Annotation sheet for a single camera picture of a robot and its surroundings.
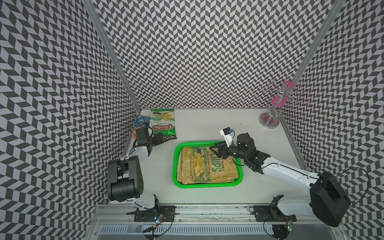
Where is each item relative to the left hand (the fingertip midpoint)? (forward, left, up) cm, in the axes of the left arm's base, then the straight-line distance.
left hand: (157, 136), depth 95 cm
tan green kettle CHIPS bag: (-20, -26, +2) cm, 33 cm away
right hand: (-14, -35, +10) cm, 39 cm away
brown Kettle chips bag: (+1, -7, -2) cm, 7 cm away
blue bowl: (+16, +16, -4) cm, 23 cm away
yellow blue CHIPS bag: (-20, -27, +2) cm, 34 cm away
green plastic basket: (-14, -14, +2) cm, 20 cm away
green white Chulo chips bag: (+16, -1, -3) cm, 17 cm away
